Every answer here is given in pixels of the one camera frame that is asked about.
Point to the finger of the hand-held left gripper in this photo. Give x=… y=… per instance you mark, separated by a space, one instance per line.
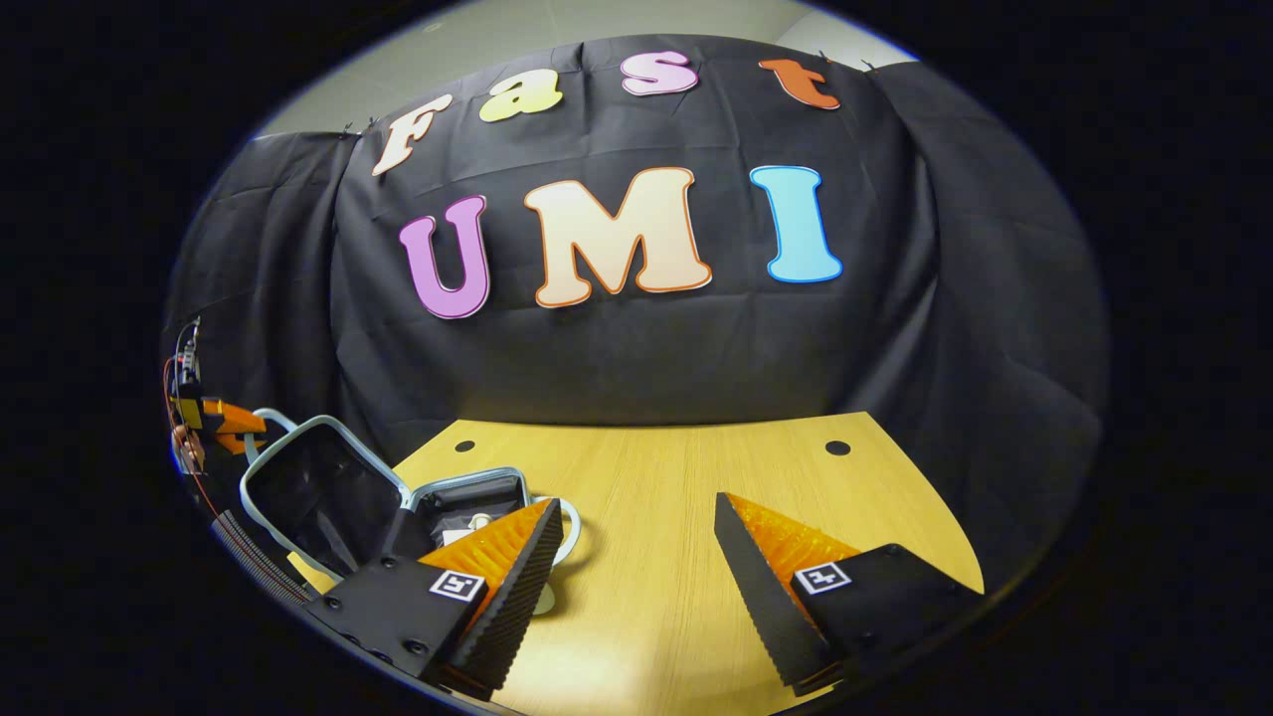
x=234 y=423

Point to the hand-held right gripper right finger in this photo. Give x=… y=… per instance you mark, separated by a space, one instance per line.
x=766 y=607

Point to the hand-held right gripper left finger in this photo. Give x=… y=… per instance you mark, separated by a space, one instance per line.
x=517 y=597

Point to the light blue suitcase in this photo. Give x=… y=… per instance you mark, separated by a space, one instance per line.
x=318 y=497

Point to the black backdrop cloth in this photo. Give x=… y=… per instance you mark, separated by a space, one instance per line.
x=636 y=348

